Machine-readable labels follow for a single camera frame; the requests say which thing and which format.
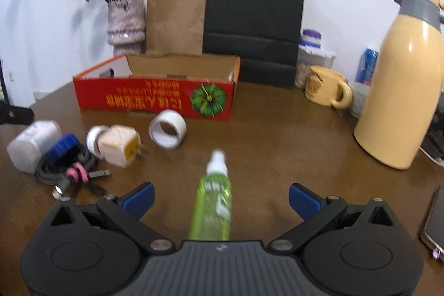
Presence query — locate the white jar blue lid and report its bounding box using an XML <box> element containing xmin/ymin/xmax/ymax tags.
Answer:
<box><xmin>7</xmin><ymin>120</ymin><xmax>80</xmax><ymax>174</ymax></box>

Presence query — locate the black braided cable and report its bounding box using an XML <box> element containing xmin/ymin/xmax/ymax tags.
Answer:
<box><xmin>34</xmin><ymin>143</ymin><xmax>112</xmax><ymax>201</ymax></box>

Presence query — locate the green spray bottle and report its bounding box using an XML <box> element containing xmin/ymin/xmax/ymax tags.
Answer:
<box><xmin>188</xmin><ymin>150</ymin><xmax>233</xmax><ymax>241</ymax></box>

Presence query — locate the smartphone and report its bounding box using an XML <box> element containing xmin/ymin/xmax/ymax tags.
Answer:
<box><xmin>421</xmin><ymin>187</ymin><xmax>444</xmax><ymax>261</ymax></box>

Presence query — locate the white round lid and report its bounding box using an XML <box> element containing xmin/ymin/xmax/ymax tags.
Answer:
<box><xmin>86</xmin><ymin>125</ymin><xmax>109</xmax><ymax>159</ymax></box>

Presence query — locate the white power adapter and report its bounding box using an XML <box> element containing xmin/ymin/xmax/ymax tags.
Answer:
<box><xmin>97</xmin><ymin>125</ymin><xmax>142</xmax><ymax>168</ymax></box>

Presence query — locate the white tape roll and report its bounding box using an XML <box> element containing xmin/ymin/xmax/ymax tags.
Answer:
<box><xmin>148</xmin><ymin>110</ymin><xmax>187</xmax><ymax>150</ymax></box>

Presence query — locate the cream thermos jug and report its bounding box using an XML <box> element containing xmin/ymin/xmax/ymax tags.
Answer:
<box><xmin>354</xmin><ymin>0</ymin><xmax>443</xmax><ymax>170</ymax></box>

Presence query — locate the white cup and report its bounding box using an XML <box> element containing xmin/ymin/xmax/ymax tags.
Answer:
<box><xmin>349</xmin><ymin>81</ymin><xmax>370</xmax><ymax>119</ymax></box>

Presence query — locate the yellow bear mug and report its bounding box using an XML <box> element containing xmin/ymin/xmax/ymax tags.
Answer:
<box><xmin>304</xmin><ymin>65</ymin><xmax>353</xmax><ymax>110</ymax></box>

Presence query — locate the blue soda can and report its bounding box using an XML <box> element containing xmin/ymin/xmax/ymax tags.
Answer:
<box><xmin>354</xmin><ymin>49</ymin><xmax>379</xmax><ymax>86</ymax></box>

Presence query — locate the brown paper bag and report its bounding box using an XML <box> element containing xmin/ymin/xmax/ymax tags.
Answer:
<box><xmin>145</xmin><ymin>0</ymin><xmax>206</xmax><ymax>55</ymax></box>

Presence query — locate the orange cardboard box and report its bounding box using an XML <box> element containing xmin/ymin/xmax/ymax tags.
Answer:
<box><xmin>73</xmin><ymin>53</ymin><xmax>241</xmax><ymax>120</ymax></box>

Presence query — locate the clear food container purple lid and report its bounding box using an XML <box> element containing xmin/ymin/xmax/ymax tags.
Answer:
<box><xmin>294</xmin><ymin>29</ymin><xmax>336</xmax><ymax>88</ymax></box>

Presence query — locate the black paper bag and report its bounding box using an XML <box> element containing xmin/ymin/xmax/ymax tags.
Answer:
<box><xmin>203</xmin><ymin>0</ymin><xmax>304</xmax><ymax>87</ymax></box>

